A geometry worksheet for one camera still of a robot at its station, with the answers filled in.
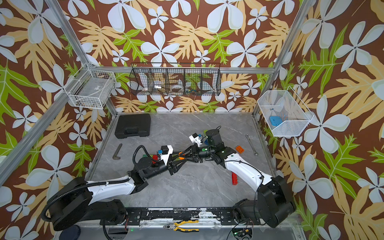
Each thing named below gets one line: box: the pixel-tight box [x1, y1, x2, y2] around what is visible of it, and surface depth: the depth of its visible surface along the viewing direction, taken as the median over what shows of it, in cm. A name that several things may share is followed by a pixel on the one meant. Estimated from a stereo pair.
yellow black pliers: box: [163, 220, 200, 233], surface depth 72 cm
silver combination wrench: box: [245, 134, 259, 156], surface depth 103 cm
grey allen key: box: [112, 143, 123, 160], surface depth 99 cm
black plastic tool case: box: [114, 113, 151, 139], surface depth 107 cm
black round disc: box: [59, 225, 81, 240], surface depth 70 cm
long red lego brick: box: [231, 172, 238, 186], surface depth 87 cm
